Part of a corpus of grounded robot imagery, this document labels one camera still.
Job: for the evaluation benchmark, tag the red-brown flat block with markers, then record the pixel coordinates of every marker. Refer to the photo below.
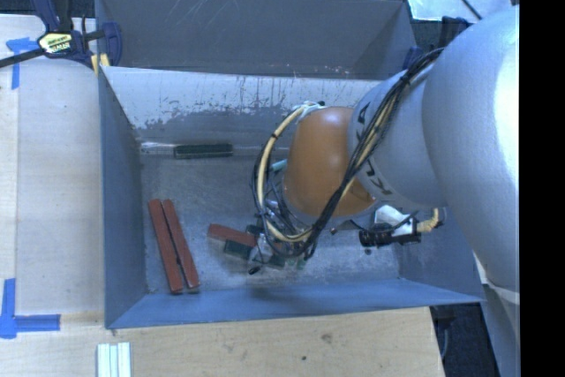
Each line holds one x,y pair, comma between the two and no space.
182,245
165,247
229,234

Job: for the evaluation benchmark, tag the dark green flat block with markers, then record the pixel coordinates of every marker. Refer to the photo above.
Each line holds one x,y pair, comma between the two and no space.
203,151
236,249

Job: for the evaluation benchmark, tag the black cylinder on white bracket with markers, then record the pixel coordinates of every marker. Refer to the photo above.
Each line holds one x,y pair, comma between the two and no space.
378,236

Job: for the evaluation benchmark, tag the grey metal bin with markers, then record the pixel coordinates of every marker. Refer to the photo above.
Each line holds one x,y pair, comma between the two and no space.
212,35

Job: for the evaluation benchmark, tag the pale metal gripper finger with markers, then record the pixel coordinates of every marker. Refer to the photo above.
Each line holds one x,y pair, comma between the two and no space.
253,230
258,262

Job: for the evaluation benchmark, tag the pale wood board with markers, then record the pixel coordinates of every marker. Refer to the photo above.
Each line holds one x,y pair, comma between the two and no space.
59,190

